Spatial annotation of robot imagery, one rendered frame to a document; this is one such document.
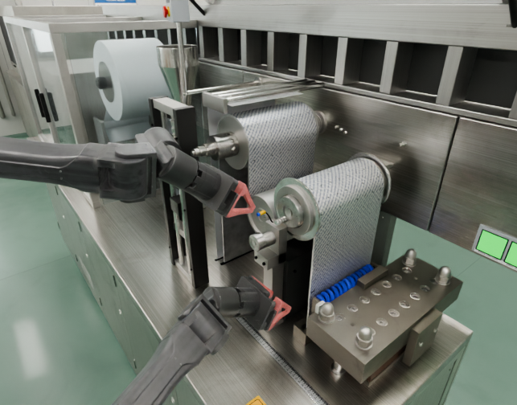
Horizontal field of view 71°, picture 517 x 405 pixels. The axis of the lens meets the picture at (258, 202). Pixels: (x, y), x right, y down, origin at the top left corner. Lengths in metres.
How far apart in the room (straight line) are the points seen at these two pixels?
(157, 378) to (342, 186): 0.53
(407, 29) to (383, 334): 0.68
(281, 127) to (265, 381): 0.62
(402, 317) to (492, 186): 0.35
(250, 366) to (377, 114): 0.71
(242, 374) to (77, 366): 1.46
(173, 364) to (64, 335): 1.90
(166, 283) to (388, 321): 0.65
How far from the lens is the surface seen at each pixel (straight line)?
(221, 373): 0.94
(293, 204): 0.78
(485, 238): 0.96
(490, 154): 0.91
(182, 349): 0.59
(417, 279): 1.04
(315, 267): 0.86
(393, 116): 1.00
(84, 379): 2.21
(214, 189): 0.63
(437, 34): 0.94
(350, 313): 0.90
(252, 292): 0.74
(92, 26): 1.52
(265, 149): 0.93
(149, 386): 0.56
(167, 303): 1.11
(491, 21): 0.89
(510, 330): 2.66
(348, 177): 0.86
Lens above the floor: 1.65
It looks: 29 degrees down
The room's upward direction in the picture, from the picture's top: straight up
